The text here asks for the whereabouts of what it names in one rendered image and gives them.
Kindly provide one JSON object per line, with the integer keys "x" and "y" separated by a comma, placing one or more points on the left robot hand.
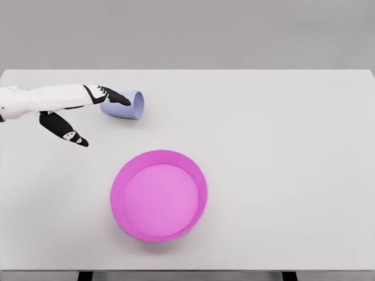
{"x": 58, "y": 98}

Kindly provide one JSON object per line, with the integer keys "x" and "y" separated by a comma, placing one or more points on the lavender blue cup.
{"x": 123, "y": 108}

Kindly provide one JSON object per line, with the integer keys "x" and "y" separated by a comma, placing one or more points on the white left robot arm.
{"x": 13, "y": 101}

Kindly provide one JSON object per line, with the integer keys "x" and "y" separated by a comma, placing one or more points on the pink round plate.
{"x": 159, "y": 196}

